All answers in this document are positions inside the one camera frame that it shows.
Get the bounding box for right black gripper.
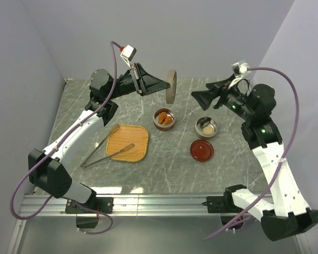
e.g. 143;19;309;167
191;74;254;121

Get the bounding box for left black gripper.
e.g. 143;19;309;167
108;62;171;100

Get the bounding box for brown round lid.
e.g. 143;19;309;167
165;69;177;104

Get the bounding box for fried chicken drumstick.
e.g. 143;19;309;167
163;115;174;125
157;111;167;124

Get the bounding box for sushi piece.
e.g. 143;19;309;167
200;117;210;129

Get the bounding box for red-sided metal tin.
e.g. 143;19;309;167
153;108;176;131

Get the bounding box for white steamed bun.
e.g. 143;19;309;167
202;126;215;135

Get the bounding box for red round lid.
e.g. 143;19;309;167
190;139;214;162

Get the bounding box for metal tongs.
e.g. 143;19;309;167
80;124;135;169

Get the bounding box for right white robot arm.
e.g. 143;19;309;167
191;76;318;241

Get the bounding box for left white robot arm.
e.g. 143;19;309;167
28;63;176;213

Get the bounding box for brown-sided metal tin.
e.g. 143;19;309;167
195;116;218;140

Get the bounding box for woven bamboo tray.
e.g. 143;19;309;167
105;124;149;162

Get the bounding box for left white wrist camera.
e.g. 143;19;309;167
120;45;137;69

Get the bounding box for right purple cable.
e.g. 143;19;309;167
204;66;300;240

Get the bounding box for purple cable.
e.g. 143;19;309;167
9;41;122;235
204;66;300;240

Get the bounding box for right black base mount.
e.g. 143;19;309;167
202;196;243;230

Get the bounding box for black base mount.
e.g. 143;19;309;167
202;196;243;230
65;197;114;235

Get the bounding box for aluminium frame rail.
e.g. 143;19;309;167
7;193;311;253

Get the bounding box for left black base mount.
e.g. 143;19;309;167
65;197;114;235

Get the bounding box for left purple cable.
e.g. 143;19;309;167
9;41;122;235

